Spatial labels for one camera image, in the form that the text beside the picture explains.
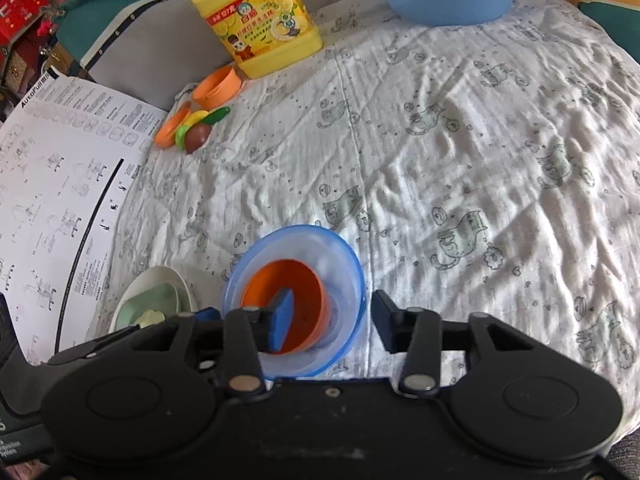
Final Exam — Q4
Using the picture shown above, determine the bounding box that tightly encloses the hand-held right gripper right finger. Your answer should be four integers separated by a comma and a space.
372, 290, 551, 396

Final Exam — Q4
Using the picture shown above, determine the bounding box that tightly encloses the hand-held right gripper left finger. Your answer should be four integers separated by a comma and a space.
90, 287, 296, 395

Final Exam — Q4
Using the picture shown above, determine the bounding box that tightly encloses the small orange cup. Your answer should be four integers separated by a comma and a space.
240, 259, 330, 353

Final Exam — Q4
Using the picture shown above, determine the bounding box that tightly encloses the clear white bowl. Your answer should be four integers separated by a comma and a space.
305, 245, 363, 356

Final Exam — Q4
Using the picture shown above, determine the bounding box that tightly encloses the translucent blue bowl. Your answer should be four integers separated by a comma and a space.
221, 225, 367, 380

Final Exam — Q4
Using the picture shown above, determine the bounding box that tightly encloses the yellow flower-shaped plate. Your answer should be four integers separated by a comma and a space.
135, 309, 168, 330

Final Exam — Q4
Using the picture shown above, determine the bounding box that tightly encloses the green square plate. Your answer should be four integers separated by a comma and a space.
109, 265, 198, 333

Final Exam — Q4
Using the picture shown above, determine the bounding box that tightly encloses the white cat print cloth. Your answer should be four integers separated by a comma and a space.
85, 0, 640, 441

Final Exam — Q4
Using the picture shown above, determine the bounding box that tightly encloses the orange plate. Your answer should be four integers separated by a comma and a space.
154, 101, 193, 148

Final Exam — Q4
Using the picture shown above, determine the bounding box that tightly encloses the white printed instruction sheet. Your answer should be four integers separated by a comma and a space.
0, 72, 168, 366

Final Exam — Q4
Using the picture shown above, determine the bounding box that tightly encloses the orange bowl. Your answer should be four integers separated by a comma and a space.
192, 66, 243, 111

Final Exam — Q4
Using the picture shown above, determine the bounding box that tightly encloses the teal grey quilt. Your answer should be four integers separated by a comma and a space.
52, 0, 281, 111

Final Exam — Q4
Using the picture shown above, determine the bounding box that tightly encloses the yellow detergent bottle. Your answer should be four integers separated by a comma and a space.
186, 0, 323, 80

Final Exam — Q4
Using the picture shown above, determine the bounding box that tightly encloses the dark wooden furniture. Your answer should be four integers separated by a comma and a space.
0, 40, 68, 111

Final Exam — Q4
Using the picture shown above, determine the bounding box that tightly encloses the red decorated box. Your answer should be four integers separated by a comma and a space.
0, 0, 58, 48

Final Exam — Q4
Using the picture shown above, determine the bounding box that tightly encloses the teal yellow striped pillow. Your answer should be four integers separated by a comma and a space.
522, 0, 640, 61

